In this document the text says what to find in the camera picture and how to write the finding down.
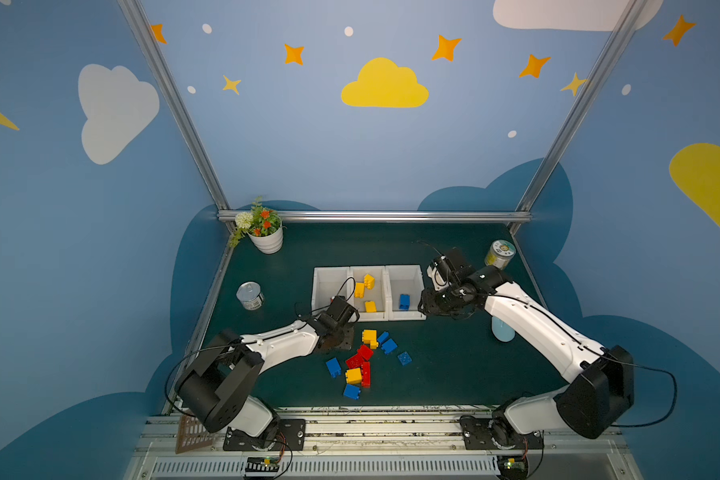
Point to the brown slotted scoop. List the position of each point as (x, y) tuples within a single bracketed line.
[(192, 435)]

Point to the blue brick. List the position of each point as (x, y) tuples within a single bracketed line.
[(404, 302), (404, 358), (386, 343), (352, 392), (334, 368)]

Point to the silver tin can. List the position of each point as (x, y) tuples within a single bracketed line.
[(250, 296)]

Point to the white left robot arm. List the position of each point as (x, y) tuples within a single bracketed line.
[(216, 387)]

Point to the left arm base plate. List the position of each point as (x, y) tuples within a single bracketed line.
[(279, 434)]

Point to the yellow brick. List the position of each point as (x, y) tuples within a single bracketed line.
[(359, 290), (354, 376), (370, 338)]

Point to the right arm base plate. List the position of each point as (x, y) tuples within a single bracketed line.
[(483, 433)]

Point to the blue brick bottom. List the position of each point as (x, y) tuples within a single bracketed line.
[(352, 392)]

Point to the clear labelled plastic jar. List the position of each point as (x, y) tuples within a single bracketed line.
[(500, 254)]

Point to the white left bin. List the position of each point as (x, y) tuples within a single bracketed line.
[(329, 282)]

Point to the red long brick lower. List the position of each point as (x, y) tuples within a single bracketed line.
[(366, 374)]

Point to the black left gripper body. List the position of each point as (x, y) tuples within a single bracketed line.
[(334, 339)]

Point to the potted flower plant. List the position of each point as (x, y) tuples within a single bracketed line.
[(262, 225)]

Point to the red brick centre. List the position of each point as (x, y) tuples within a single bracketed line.
[(362, 356)]

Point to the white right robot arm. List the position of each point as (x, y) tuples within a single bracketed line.
[(600, 380)]

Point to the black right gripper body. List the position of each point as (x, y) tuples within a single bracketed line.
[(435, 301)]

